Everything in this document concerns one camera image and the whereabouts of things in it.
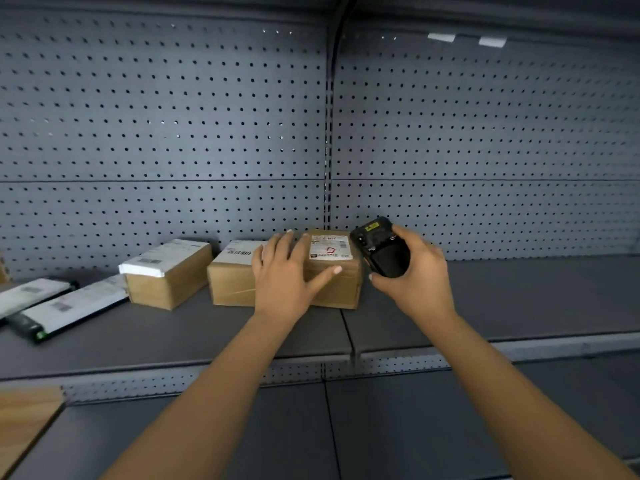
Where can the person's right hand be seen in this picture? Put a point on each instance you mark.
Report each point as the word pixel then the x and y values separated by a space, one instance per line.
pixel 425 279

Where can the person's left hand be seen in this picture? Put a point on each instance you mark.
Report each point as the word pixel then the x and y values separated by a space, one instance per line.
pixel 280 284

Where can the person's right thumb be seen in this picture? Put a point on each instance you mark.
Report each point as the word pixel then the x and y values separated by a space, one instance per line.
pixel 382 280

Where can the person's left thumb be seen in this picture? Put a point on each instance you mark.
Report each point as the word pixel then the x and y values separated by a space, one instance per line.
pixel 325 280

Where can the person's left little finger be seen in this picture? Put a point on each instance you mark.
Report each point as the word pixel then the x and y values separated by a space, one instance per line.
pixel 257 262

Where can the person's left middle finger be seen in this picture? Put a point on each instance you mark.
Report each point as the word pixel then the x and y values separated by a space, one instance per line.
pixel 286 247

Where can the cardboard box with red-marked label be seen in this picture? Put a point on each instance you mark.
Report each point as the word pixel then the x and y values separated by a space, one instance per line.
pixel 340 284

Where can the black handheld scanner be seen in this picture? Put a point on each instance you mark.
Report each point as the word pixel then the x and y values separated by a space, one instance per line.
pixel 382 249

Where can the person's right forearm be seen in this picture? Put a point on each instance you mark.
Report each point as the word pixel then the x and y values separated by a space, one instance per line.
pixel 505 399

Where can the person's left forearm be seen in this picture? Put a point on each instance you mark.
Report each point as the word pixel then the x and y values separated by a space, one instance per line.
pixel 210 399

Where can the cardboard box with barcode label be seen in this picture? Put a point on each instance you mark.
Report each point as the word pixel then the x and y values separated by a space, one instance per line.
pixel 230 282

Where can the cardboard box with large white label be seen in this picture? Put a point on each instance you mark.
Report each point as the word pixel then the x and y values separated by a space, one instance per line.
pixel 165 274

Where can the grey metal shelf board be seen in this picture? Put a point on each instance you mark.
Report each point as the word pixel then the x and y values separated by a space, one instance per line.
pixel 525 294
pixel 425 429
pixel 125 439
pixel 175 334

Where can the slotted grey shelf upright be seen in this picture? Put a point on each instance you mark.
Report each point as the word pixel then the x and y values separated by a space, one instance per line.
pixel 328 144

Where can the grey pegboard back panel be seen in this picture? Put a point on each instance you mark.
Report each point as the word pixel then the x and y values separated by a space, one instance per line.
pixel 160 134
pixel 490 144

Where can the flat black packet with white label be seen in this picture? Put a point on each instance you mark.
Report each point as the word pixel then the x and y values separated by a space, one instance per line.
pixel 30 294
pixel 70 307

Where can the white shelf tag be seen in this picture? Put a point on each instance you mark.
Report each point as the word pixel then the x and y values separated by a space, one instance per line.
pixel 441 37
pixel 492 41

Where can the small brown cardboard piece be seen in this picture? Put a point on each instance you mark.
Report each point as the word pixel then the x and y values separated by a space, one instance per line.
pixel 3 269

